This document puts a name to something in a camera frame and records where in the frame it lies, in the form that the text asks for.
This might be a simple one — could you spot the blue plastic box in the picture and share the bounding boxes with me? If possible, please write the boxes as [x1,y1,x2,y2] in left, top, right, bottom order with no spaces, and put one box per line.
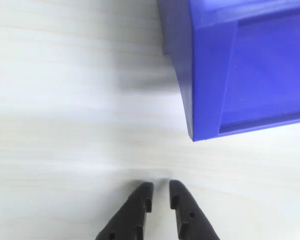
[156,0,300,143]

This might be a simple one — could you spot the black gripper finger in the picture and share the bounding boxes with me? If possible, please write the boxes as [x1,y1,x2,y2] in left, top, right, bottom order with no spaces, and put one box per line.
[168,179,220,240]
[94,181,155,240]

